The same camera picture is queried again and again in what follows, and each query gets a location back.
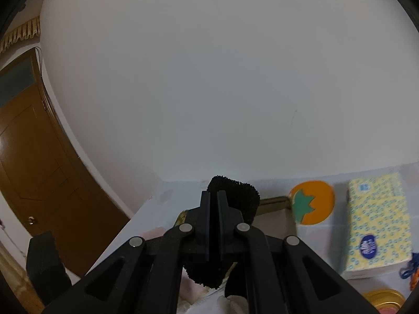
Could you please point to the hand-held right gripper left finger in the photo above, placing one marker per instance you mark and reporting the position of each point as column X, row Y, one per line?
column 206, row 235

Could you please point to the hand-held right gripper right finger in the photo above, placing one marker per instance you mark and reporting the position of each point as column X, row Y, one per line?
column 220, row 235

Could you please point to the black towel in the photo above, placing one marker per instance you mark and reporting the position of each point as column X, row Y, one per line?
column 239, row 196

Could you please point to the metal door knob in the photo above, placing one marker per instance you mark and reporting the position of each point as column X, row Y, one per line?
column 31, row 220

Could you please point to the pink crumpled cloth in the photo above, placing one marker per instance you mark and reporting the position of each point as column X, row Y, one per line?
column 188, row 287

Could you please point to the orange persimmon coaster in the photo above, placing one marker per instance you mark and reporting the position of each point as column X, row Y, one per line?
column 319, row 202

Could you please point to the white floral table cover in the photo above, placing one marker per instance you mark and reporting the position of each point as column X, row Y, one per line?
column 327, row 252

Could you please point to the brown wooden door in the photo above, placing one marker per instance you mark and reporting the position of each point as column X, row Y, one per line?
column 39, row 153

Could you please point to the yellow floral tissue pack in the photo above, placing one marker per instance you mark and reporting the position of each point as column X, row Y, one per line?
column 376, row 216

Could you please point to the round gold tin pink label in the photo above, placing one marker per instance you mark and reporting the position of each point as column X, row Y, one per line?
column 383, row 297

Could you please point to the yellow fringed curtain valance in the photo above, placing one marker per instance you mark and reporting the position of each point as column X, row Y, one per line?
column 23, row 32

